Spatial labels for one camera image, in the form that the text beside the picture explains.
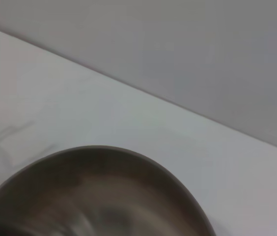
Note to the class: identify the stainless steel mixing bowl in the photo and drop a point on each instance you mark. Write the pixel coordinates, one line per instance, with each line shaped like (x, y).
(109, 191)

